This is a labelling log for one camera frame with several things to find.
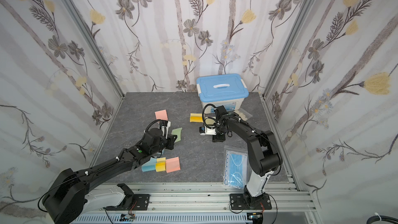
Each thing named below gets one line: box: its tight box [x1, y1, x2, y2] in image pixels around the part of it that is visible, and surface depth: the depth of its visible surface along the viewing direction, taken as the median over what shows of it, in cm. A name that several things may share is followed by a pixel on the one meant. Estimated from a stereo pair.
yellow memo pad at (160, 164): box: [155, 157, 166, 173], surface depth 85 cm
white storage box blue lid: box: [196, 73, 250, 113], surface depth 104 cm
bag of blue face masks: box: [223, 145, 249, 190], surface depth 86 cm
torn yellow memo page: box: [205, 118, 215, 125], surface depth 83 cm
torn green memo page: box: [171, 127, 183, 143], surface depth 85 cm
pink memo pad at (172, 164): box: [165, 156, 181, 174], surface depth 86 cm
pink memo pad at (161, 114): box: [154, 109, 169, 121], surface depth 109 cm
